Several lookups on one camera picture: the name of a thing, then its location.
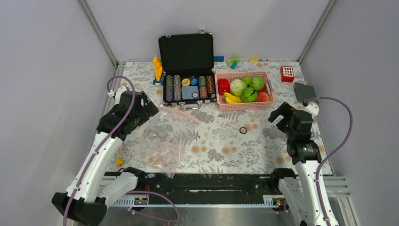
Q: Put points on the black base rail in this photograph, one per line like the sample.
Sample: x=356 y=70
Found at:
x=207 y=190

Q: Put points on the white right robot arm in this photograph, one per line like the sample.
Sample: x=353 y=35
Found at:
x=303 y=187

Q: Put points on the red apple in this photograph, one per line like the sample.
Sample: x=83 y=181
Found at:
x=263 y=89

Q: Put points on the floral table mat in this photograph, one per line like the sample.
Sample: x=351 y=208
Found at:
x=229 y=142

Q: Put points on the yellow triangular frame toy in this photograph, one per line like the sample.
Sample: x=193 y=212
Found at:
x=158 y=69

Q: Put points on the clear pink-dotted zip bag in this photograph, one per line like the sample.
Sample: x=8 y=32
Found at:
x=161 y=144

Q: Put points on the green arch block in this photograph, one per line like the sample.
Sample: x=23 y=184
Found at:
x=232 y=60

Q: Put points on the small yellow cube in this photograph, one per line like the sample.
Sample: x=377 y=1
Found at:
x=119 y=162

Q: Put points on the green striped watermelon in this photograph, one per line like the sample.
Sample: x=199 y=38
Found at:
x=249 y=95

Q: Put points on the red grid block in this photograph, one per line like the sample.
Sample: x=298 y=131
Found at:
x=287 y=74

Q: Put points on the blue base block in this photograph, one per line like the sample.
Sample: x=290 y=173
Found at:
x=158 y=83

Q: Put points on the blue rectangular block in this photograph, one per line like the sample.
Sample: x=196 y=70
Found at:
x=218 y=58

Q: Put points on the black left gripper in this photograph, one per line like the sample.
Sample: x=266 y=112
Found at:
x=149 y=110

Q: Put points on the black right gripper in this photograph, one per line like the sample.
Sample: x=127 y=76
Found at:
x=286 y=110

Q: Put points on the grey studded baseplate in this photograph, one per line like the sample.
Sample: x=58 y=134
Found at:
x=303 y=91

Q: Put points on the red bell pepper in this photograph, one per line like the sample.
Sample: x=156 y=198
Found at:
x=223 y=86

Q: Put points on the black poker chip case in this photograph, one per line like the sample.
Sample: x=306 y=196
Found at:
x=188 y=66

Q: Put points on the small green lime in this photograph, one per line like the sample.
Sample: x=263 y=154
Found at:
x=247 y=81

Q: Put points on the teal small block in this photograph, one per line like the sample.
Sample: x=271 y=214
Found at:
x=233 y=65

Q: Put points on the green round vegetable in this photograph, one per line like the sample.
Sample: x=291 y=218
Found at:
x=257 y=83

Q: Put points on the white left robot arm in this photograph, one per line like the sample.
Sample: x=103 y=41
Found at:
x=83 y=201

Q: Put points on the pink plastic basket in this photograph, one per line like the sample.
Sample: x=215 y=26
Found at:
x=244 y=106

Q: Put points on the orange peach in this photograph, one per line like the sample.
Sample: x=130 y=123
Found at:
x=262 y=97

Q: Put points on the pale green cabbage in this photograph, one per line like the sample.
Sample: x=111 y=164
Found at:
x=237 y=86

